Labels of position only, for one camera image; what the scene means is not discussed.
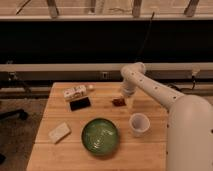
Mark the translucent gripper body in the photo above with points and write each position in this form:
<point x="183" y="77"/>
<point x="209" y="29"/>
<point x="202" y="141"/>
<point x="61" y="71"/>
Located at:
<point x="129" y="101"/>

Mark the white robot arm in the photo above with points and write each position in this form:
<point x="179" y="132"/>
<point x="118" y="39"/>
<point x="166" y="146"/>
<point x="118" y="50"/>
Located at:
<point x="189" y="145"/>

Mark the white ceramic cup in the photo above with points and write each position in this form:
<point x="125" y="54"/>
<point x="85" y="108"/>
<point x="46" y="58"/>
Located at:
<point x="139" y="124"/>

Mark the green plate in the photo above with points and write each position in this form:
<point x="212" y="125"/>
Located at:
<point x="100" y="137"/>

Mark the black rectangular block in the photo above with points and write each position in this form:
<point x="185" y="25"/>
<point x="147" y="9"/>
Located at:
<point x="79" y="104"/>

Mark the white patterned box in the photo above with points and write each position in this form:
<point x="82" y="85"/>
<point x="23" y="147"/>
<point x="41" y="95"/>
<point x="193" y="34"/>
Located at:
<point x="75" y="92"/>

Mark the beige sponge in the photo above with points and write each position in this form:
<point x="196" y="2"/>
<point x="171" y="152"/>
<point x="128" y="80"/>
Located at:
<point x="59" y="132"/>

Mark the office chair base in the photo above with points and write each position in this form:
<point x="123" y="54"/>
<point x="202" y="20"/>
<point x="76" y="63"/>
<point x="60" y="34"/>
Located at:
<point x="20" y="113"/>

